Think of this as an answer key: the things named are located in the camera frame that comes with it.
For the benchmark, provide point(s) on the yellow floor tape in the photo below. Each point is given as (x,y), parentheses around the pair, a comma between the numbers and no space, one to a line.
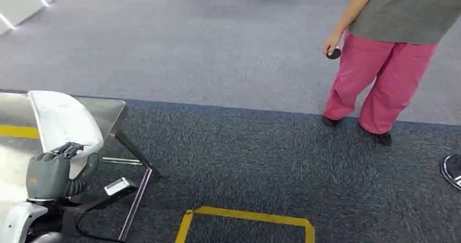
(252,216)

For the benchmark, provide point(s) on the small black round object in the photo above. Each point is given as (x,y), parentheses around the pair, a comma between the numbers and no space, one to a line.
(335,54)

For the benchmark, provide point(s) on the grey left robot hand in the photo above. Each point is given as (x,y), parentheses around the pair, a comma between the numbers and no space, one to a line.
(47,176)

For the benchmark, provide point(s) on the steel work table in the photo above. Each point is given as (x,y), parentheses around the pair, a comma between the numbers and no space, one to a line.
(104,113)

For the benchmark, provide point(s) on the white plastic shell part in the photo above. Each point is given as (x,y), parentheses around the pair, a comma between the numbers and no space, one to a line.
(65,122)

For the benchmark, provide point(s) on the standing person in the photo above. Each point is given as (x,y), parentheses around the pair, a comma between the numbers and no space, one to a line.
(396,14)

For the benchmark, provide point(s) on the person's hand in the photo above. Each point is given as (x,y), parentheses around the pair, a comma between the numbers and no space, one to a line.
(332,42)

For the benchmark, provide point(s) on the yellow tape strip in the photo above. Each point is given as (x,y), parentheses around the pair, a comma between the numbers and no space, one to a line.
(18,132)

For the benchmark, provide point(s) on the white lit partition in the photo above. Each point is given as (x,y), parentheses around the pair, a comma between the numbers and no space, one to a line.
(18,3)

